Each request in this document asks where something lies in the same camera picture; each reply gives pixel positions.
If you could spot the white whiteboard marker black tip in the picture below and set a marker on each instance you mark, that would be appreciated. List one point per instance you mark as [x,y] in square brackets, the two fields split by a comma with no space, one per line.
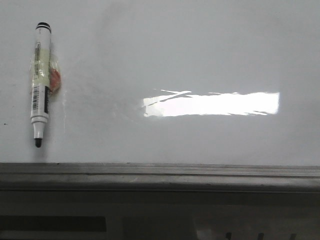
[40,95]

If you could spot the orange magnet in clear tape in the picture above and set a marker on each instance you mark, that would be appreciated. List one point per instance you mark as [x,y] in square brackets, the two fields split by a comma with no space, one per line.
[54,79]

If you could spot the white glossy whiteboard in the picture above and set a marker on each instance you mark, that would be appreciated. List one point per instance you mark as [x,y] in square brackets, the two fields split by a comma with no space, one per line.
[228,82]

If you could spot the grey aluminium whiteboard frame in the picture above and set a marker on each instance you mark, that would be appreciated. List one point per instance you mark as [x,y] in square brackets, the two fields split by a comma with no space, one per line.
[158,177]

